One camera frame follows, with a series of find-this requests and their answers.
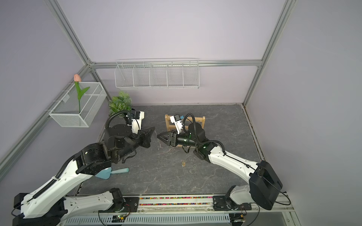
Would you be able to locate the white mesh wall basket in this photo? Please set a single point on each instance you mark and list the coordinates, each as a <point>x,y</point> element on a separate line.
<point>66,112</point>

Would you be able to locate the white wire wall shelf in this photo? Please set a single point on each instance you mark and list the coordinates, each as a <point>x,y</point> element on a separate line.
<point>157,73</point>

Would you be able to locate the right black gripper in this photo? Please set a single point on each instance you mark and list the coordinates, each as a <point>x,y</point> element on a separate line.
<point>173,138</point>

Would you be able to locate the wooden jewelry display stand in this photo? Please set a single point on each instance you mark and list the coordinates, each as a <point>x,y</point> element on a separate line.
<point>191,124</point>

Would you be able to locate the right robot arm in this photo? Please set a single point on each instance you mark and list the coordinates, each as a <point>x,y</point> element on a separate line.
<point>263,185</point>

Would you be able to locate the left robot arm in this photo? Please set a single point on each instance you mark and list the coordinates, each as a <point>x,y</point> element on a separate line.
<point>50,205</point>

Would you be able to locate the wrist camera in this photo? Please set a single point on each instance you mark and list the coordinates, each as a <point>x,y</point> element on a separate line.
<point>137,117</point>
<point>177,120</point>

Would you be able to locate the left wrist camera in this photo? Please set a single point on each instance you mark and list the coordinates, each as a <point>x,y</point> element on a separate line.
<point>137,117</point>

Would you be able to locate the pink artificial tulip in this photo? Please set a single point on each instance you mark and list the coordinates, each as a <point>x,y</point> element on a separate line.
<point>80,91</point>

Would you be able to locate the white cable duct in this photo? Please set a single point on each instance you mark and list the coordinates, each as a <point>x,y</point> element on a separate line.
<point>148,219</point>

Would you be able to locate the teal dustpan brush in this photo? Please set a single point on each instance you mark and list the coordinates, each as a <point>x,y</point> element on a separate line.
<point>106,173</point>

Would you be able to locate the green artificial potted plant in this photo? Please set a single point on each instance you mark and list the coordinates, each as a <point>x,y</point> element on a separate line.
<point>119,103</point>

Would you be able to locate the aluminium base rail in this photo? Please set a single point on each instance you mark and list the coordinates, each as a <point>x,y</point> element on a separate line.
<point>181,201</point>

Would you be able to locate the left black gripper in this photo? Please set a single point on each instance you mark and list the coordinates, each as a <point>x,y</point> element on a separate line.
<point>146,135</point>

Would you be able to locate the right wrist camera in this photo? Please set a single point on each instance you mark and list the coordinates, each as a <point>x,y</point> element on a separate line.
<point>177,120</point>

